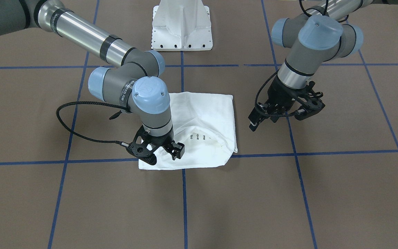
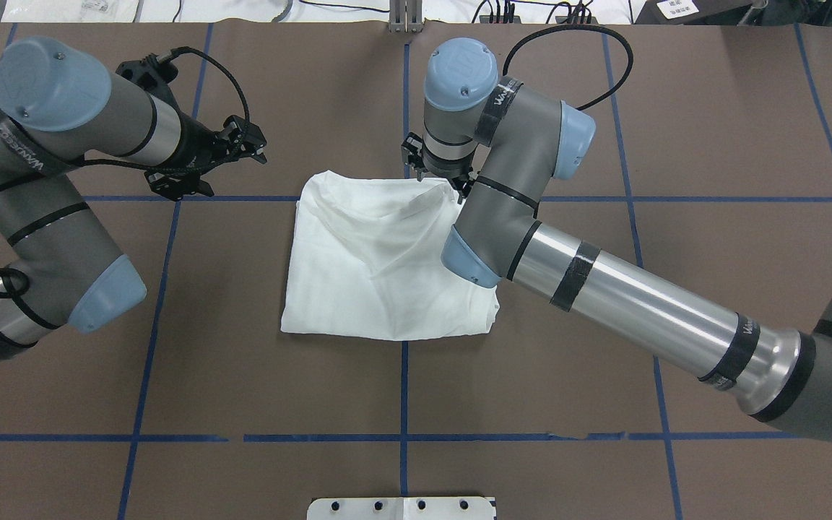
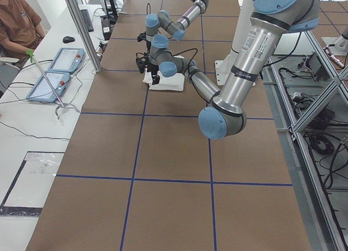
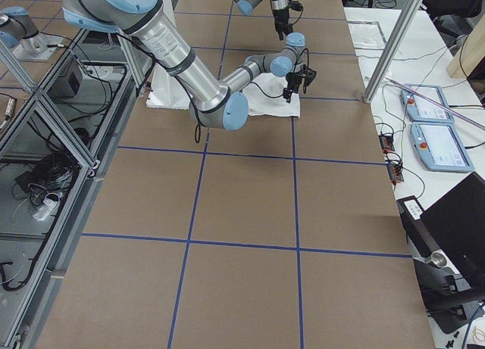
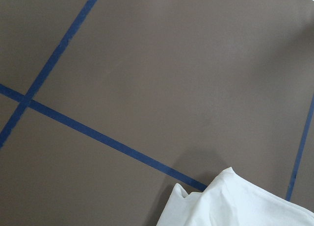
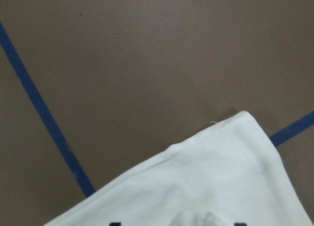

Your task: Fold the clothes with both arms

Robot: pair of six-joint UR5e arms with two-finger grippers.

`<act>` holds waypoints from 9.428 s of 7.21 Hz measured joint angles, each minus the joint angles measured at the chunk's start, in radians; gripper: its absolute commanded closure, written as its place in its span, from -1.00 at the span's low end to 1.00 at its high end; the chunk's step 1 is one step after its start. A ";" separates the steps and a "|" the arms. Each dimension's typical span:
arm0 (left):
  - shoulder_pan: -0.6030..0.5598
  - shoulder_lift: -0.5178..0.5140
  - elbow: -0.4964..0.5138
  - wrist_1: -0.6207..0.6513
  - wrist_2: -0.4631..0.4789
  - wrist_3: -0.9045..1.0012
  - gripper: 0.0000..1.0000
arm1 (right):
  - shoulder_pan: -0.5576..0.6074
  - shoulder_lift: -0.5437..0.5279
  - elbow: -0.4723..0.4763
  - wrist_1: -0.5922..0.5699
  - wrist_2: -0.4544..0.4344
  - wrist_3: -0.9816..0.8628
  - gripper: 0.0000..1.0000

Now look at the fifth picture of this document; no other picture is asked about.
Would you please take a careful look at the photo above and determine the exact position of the white long-sleeve printed shirt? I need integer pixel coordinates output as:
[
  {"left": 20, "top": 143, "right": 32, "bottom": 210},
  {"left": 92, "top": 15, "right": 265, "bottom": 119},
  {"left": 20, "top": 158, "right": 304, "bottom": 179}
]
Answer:
[{"left": 157, "top": 167, "right": 314, "bottom": 226}]

